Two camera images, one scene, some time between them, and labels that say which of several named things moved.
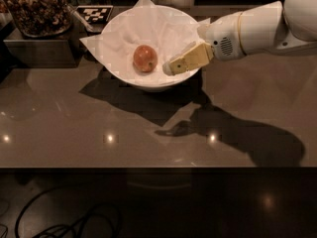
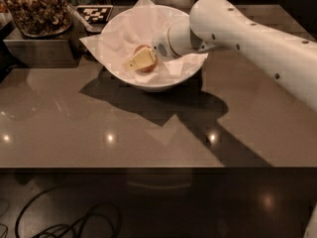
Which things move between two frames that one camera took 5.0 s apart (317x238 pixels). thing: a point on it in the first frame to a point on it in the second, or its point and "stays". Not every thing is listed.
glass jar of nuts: [40, 10] stays
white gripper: [222, 37] to [160, 46]
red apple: [145, 59] stays
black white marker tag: [95, 14] stays
